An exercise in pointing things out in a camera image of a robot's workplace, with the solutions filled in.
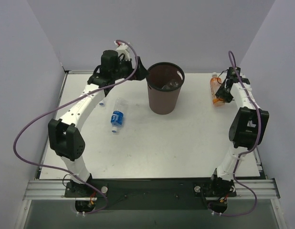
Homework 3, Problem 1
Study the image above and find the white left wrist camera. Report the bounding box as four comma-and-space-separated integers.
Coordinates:
114, 41, 132, 61

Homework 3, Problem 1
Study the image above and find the clear unlabelled plastic bottle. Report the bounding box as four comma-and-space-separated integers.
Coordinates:
99, 100, 106, 107

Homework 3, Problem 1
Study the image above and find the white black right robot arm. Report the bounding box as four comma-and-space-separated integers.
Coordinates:
210, 67, 269, 197

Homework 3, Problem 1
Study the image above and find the aluminium table edge rail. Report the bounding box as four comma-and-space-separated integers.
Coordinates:
55, 70, 91, 108

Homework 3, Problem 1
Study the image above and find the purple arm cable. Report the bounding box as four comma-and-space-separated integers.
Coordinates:
13, 39, 141, 214
208, 50, 262, 217

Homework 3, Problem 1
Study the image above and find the aluminium front rail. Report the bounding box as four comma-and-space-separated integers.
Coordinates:
23, 179, 280, 200

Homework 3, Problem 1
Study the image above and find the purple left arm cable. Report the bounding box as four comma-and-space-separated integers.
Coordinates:
13, 39, 141, 214

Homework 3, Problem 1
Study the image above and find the orange tea bottle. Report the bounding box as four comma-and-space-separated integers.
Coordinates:
210, 73, 225, 107

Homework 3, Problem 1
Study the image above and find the clear bottle orange blue label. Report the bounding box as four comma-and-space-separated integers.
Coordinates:
162, 79, 179, 90

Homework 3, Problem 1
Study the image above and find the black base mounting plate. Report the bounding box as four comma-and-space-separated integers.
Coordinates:
64, 178, 236, 211

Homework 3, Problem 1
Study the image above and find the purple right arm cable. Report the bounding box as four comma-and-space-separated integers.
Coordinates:
208, 50, 262, 217

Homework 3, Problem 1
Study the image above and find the brown plastic bin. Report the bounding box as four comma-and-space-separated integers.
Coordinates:
146, 62, 185, 115

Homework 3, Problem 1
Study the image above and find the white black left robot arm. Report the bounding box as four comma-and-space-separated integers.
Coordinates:
48, 50, 148, 197

